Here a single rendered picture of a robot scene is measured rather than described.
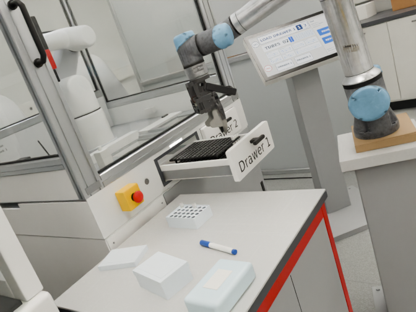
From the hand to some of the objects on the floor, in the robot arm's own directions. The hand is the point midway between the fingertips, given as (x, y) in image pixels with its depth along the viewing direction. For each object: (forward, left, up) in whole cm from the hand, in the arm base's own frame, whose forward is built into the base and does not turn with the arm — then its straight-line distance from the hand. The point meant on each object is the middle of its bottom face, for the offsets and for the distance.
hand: (225, 128), depth 144 cm
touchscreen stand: (-38, -89, -102) cm, 140 cm away
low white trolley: (+18, +42, -94) cm, 105 cm away
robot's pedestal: (-47, +2, -98) cm, 109 cm away
